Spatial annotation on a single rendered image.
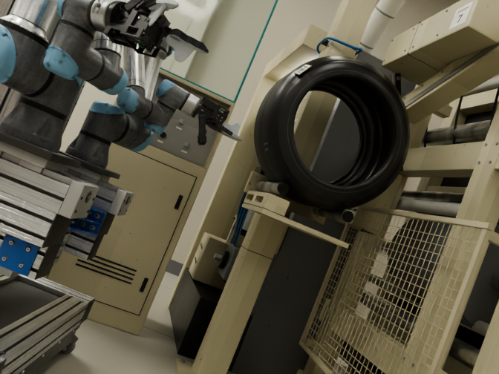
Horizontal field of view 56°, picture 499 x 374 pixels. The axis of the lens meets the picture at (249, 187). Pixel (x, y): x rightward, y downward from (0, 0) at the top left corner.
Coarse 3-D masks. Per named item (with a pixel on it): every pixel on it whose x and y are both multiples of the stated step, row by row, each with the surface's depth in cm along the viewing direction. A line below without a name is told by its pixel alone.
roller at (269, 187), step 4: (260, 184) 200; (264, 184) 193; (268, 184) 187; (272, 184) 182; (276, 184) 176; (280, 184) 173; (284, 184) 173; (260, 188) 199; (264, 188) 192; (268, 188) 186; (272, 188) 180; (276, 188) 174; (280, 188) 173; (284, 188) 173; (288, 188) 174; (268, 192) 192; (272, 192) 184; (276, 192) 177; (280, 192) 173; (284, 192) 173
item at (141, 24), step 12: (108, 12) 98; (120, 12) 100; (132, 12) 96; (144, 12) 95; (108, 24) 99; (120, 24) 99; (132, 24) 96; (144, 24) 94; (156, 24) 97; (168, 24) 99; (108, 36) 100; (120, 36) 100; (132, 36) 94; (144, 36) 94; (156, 36) 98; (144, 48) 101; (156, 48) 100
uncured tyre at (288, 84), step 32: (320, 64) 176; (352, 64) 178; (288, 96) 172; (352, 96) 208; (384, 96) 180; (256, 128) 190; (288, 128) 172; (384, 128) 205; (288, 160) 173; (384, 160) 201; (288, 192) 185; (320, 192) 176; (352, 192) 178
